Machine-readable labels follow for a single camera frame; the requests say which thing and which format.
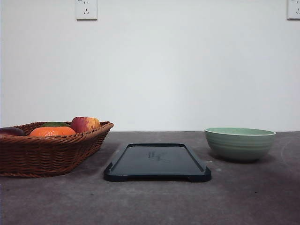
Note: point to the green avocado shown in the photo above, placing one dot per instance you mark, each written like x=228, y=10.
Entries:
x=55, y=124

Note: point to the white wall socket right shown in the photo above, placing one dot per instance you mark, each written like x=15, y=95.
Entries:
x=293, y=10

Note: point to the dark blue rectangular tray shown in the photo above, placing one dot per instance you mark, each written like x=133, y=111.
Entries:
x=157, y=161

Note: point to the orange tangerine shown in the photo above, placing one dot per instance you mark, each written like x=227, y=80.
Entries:
x=52, y=131

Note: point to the brown wicker basket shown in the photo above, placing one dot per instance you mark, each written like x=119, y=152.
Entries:
x=33, y=156

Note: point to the light green bowl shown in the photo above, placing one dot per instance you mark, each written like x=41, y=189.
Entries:
x=239, y=144

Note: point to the white wall socket left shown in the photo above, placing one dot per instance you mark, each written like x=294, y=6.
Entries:
x=86, y=10

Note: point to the red yellow apple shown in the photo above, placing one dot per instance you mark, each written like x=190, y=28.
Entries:
x=82, y=124

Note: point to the white wall socket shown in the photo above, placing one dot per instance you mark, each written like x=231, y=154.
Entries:
x=86, y=10
x=293, y=10

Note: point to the dark purple plum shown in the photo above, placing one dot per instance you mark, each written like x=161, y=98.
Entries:
x=11, y=131

